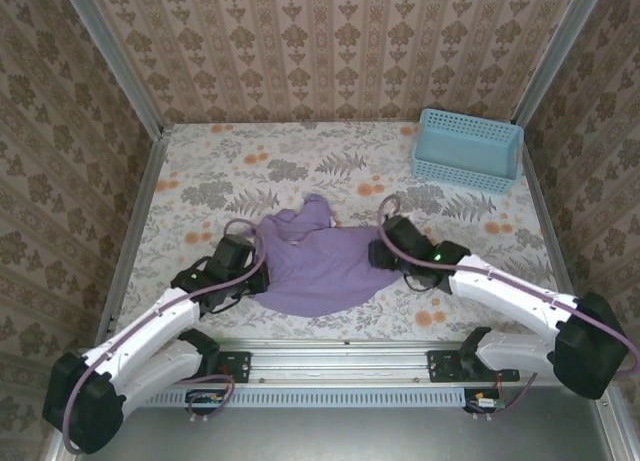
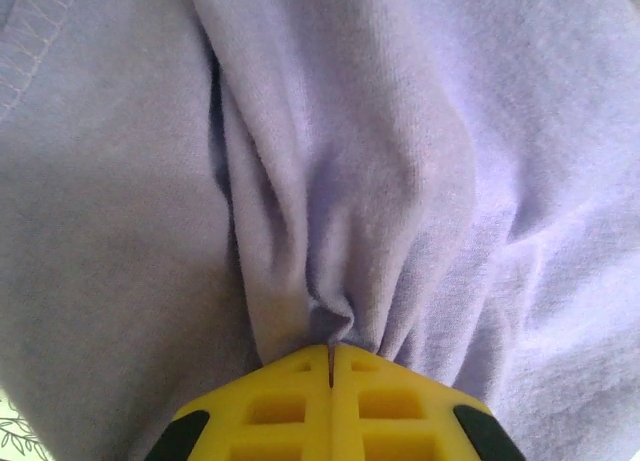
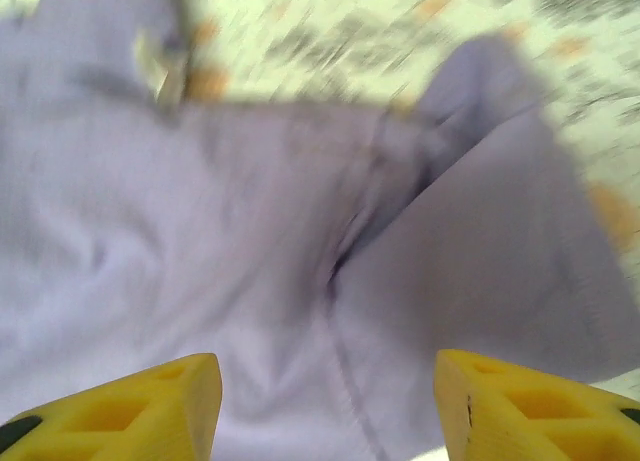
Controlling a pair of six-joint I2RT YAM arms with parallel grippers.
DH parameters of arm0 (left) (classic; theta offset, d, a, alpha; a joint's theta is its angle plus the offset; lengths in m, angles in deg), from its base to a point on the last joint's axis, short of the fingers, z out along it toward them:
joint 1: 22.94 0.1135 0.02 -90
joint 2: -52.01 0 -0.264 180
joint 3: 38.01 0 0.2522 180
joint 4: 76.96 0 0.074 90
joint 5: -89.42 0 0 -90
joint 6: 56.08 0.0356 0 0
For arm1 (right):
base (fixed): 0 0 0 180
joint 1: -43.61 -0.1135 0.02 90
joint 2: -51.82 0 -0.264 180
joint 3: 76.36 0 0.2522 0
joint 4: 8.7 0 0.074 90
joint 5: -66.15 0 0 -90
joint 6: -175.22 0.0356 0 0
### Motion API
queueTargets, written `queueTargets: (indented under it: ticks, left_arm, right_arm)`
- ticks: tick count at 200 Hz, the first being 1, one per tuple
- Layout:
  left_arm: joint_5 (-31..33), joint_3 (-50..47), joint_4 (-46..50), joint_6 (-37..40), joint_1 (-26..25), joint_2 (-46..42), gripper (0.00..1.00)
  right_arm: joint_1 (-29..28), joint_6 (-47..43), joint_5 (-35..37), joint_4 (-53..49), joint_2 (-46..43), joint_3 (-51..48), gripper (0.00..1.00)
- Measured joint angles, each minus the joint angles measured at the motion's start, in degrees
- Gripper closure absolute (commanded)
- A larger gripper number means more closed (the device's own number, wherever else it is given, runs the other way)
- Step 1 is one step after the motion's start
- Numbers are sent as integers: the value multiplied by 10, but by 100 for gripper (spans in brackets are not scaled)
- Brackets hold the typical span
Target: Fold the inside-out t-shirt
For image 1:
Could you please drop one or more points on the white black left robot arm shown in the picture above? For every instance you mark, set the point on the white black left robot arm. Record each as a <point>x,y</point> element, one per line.
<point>145,341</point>

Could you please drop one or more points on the small connector board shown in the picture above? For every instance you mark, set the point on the small connector board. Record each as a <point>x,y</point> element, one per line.
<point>487,403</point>
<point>205,398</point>

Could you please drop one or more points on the grey metal panel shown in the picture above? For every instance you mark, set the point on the grey metal panel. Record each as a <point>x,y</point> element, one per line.
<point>350,436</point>

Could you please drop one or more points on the floral tablecloth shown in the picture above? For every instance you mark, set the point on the floral tablecloth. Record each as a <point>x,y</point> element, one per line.
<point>300,146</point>

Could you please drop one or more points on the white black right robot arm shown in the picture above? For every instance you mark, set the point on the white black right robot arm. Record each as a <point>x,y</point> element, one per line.
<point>505,296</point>

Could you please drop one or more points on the aluminium frame post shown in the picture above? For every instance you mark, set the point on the aluminium frame post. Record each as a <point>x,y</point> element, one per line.
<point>560,56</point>
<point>115,61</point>

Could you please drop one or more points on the light blue plastic basket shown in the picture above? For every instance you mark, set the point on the light blue plastic basket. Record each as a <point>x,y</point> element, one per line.
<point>465,151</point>

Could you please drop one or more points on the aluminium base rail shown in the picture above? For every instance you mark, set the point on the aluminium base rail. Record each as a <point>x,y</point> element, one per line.
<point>335,366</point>

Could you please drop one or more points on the purple printed t-shirt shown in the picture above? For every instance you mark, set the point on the purple printed t-shirt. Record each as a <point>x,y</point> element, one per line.
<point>320,276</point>

